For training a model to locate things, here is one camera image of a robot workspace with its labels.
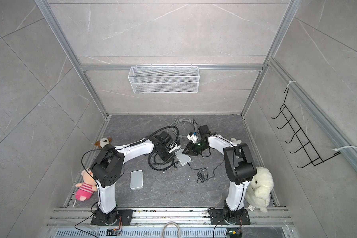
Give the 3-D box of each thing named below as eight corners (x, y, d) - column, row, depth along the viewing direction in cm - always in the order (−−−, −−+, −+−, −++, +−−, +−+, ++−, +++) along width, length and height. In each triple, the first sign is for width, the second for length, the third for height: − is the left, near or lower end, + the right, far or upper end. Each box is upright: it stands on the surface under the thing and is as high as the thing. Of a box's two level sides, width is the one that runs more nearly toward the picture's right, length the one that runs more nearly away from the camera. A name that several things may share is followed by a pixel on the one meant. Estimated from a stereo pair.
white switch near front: (131, 189, 84) (129, 188, 82) (131, 173, 91) (130, 171, 88) (142, 187, 85) (141, 186, 83) (142, 171, 91) (141, 169, 89)
